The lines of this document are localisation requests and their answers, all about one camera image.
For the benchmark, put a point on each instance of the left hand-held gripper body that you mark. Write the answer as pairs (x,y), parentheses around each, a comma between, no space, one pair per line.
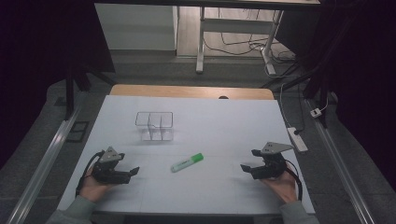
(107,169)

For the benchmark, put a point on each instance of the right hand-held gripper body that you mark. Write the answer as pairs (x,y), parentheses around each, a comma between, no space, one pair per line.
(271,163)

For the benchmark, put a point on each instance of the person's left hand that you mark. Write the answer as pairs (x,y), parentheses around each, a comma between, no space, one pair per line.
(95,188)

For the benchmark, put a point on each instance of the person's right hand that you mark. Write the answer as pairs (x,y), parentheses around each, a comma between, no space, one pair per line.
(281,186)

